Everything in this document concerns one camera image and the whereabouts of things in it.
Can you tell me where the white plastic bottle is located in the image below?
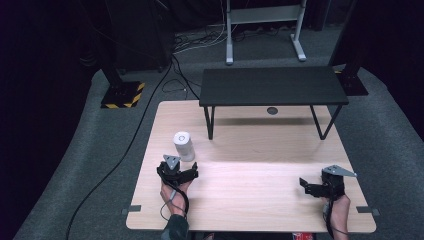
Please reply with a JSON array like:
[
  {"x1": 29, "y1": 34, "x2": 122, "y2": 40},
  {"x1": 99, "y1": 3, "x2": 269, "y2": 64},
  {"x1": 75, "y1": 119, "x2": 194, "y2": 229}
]
[{"x1": 172, "y1": 130, "x2": 196, "y2": 163}]

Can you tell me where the black stand with plain base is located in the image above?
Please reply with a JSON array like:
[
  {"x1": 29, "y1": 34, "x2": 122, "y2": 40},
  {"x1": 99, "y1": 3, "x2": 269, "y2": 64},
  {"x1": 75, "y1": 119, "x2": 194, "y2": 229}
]
[{"x1": 328, "y1": 0, "x2": 370, "y2": 97}]

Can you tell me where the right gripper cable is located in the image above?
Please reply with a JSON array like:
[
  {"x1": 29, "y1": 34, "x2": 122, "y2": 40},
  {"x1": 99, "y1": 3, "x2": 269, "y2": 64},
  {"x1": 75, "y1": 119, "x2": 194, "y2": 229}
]
[{"x1": 321, "y1": 202, "x2": 350, "y2": 240}]

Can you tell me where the person's right hand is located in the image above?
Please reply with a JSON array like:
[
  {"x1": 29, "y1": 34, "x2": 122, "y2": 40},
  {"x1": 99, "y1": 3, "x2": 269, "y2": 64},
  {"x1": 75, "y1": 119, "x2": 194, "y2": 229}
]
[{"x1": 321, "y1": 194, "x2": 352, "y2": 238}]

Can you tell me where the white metal stand frame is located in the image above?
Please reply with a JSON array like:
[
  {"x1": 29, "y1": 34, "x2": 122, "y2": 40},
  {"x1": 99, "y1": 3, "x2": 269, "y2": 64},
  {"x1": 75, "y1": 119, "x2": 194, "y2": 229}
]
[{"x1": 225, "y1": 0, "x2": 308, "y2": 66}]

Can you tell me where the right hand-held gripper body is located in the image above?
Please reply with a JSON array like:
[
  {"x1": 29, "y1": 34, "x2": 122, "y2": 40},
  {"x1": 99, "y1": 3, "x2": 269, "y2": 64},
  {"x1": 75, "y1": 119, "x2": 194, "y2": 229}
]
[{"x1": 313, "y1": 164, "x2": 358, "y2": 202}]

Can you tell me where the long black floor cable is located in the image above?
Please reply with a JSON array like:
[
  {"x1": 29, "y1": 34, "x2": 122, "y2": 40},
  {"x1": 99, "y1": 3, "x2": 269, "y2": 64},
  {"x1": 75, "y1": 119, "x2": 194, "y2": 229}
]
[{"x1": 65, "y1": 61, "x2": 175, "y2": 240}]

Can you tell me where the person's left hand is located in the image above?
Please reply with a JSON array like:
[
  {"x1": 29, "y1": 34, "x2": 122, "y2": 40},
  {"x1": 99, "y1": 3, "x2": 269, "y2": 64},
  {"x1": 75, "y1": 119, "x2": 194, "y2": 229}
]
[{"x1": 159, "y1": 179, "x2": 192, "y2": 218}]

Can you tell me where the black low shelf table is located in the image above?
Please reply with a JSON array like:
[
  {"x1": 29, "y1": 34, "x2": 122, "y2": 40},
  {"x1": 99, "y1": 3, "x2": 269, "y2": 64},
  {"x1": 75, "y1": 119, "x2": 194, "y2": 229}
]
[{"x1": 198, "y1": 65, "x2": 350, "y2": 141}]

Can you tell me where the bundle of floor cables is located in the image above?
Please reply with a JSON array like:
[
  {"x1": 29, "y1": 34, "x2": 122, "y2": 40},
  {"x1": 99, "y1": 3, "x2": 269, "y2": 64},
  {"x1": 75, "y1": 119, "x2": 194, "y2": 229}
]
[{"x1": 171, "y1": 19, "x2": 284, "y2": 56}]

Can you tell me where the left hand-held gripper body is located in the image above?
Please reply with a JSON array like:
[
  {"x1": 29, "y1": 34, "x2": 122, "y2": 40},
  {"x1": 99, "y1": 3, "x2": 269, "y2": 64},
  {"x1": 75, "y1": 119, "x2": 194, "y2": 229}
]
[{"x1": 161, "y1": 154, "x2": 194, "y2": 187}]

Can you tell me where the black stand yellow-striped base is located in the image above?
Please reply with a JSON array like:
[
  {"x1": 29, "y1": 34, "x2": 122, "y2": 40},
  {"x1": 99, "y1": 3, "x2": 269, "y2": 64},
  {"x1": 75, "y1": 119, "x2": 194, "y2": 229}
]
[{"x1": 99, "y1": 59, "x2": 147, "y2": 110}]

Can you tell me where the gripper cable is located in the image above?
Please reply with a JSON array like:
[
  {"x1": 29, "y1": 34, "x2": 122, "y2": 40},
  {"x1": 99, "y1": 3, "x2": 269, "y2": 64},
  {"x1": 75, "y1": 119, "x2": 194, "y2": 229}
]
[
  {"x1": 159, "y1": 181, "x2": 191, "y2": 222},
  {"x1": 321, "y1": 202, "x2": 350, "y2": 240}
]

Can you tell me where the grey table edge bracket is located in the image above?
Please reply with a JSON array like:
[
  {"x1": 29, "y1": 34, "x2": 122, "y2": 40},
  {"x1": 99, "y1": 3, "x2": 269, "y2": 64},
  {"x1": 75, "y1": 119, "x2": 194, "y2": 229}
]
[
  {"x1": 355, "y1": 205, "x2": 381, "y2": 217},
  {"x1": 121, "y1": 204, "x2": 142, "y2": 216}
]

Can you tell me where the large black box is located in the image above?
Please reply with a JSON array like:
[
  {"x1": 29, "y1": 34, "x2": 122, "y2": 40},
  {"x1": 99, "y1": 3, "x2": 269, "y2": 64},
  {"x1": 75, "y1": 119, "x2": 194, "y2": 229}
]
[{"x1": 104, "y1": 0, "x2": 176, "y2": 74}]

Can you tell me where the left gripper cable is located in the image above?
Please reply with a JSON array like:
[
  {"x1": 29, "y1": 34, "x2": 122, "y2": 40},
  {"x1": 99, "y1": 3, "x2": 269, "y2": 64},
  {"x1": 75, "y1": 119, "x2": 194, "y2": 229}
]
[{"x1": 159, "y1": 181, "x2": 191, "y2": 222}]

